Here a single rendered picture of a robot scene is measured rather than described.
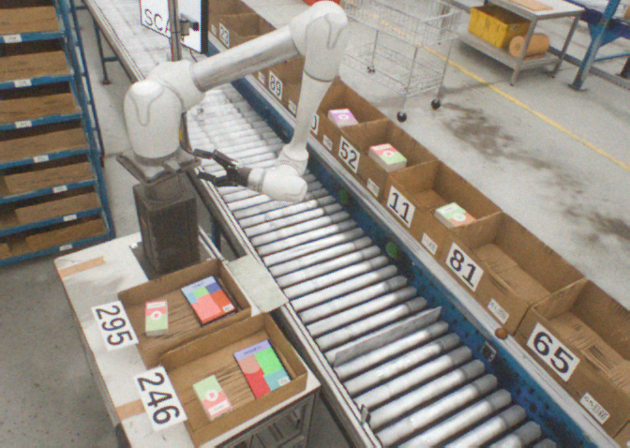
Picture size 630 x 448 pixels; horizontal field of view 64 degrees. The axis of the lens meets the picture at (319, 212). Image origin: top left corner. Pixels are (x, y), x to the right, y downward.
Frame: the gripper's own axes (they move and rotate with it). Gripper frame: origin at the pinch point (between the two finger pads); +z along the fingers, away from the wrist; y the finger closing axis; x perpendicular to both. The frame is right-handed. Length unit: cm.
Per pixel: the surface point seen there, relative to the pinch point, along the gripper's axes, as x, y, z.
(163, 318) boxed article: -54, 19, -7
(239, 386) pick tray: -69, 15, -40
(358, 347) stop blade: -45, 17, -75
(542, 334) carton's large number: -32, -5, -128
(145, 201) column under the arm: -21.1, 0.6, 11.3
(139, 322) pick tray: -57, 22, 1
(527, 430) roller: -58, 13, -132
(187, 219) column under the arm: -18.7, 10.1, -1.9
